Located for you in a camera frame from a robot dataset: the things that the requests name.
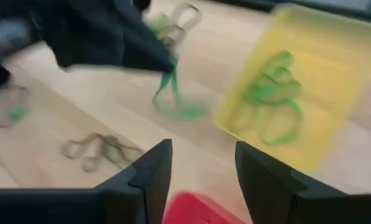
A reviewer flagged yellow plastic basket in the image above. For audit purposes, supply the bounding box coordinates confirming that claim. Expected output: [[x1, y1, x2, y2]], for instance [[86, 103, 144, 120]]
[[214, 2, 371, 172]]

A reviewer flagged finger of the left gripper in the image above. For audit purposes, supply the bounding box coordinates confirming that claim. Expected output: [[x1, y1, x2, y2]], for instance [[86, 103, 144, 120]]
[[123, 6, 176, 71], [123, 35, 174, 73]]

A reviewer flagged red plastic basket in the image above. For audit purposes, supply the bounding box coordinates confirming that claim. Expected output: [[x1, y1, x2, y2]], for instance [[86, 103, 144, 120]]
[[162, 190, 247, 224]]

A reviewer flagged green rubber band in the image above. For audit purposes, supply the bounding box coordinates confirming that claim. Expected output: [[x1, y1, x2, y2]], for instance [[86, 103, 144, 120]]
[[149, 15, 174, 35], [9, 105, 32, 121], [259, 99, 304, 147], [152, 55, 209, 121], [260, 50, 295, 82], [244, 70, 303, 105], [100, 141, 126, 164]]

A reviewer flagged centre rubber band pile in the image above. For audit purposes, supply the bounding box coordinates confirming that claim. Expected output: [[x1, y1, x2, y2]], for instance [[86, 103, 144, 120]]
[[81, 134, 144, 174], [60, 133, 102, 159]]

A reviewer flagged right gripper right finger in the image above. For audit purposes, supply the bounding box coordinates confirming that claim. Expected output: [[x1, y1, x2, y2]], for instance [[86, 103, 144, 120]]
[[235, 141, 371, 224]]

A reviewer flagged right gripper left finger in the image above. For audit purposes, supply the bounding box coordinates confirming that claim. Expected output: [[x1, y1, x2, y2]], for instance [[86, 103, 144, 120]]
[[0, 139, 173, 224]]

